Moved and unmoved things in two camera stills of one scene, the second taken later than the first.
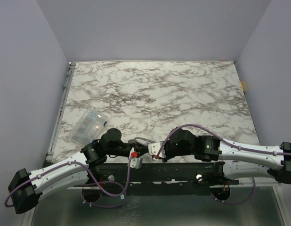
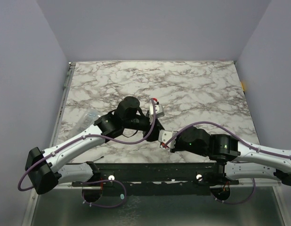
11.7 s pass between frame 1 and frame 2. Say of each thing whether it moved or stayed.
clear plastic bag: stayed
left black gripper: moved
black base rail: stayed
